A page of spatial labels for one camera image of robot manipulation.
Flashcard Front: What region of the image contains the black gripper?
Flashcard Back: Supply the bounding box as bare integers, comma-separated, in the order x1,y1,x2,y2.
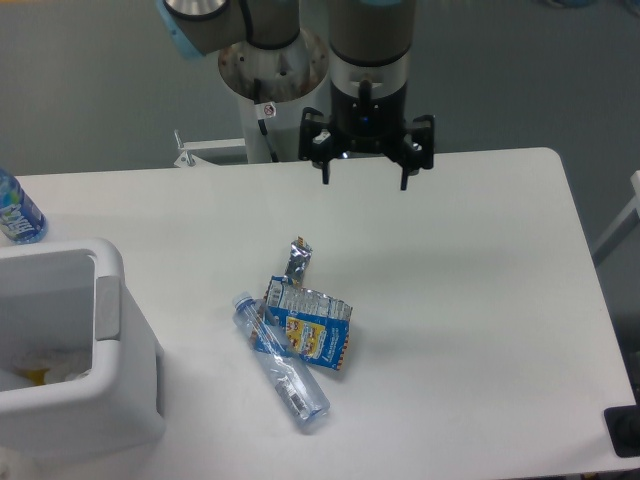
298,84,435,191

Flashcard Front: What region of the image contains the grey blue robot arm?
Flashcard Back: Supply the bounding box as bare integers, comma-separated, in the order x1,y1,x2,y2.
157,1,435,179

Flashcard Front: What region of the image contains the blue snack wrapper bag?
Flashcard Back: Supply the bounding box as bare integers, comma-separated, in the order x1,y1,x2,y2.
251,276,352,370

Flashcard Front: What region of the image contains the trash inside the can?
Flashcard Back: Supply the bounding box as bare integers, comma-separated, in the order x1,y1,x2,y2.
11,349,92,386

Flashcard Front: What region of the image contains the small silver foil wrapper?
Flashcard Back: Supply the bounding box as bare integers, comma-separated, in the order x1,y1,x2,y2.
284,236,313,285

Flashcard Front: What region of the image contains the black clamp at table edge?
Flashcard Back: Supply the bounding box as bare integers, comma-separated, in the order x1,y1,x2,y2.
604,405,639,458

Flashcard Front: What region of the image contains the white plastic trash can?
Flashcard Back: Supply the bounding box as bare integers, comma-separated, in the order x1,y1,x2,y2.
1,239,165,457

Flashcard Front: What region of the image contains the white frame at right edge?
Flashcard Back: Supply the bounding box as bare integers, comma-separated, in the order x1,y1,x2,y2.
591,171,639,268

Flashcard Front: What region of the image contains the black cable on pedestal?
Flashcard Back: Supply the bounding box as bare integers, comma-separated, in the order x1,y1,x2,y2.
252,77,280,164

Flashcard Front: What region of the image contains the blue labelled drink bottle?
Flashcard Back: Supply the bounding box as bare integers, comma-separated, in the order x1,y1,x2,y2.
1,169,48,244

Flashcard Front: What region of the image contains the white pedestal base bracket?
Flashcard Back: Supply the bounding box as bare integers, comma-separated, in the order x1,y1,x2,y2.
173,129,248,168

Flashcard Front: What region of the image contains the clear crushed water bottle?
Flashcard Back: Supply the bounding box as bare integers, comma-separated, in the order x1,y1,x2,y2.
233,292,330,435

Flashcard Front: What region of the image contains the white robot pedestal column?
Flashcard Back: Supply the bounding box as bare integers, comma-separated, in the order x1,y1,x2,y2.
218,29,329,164

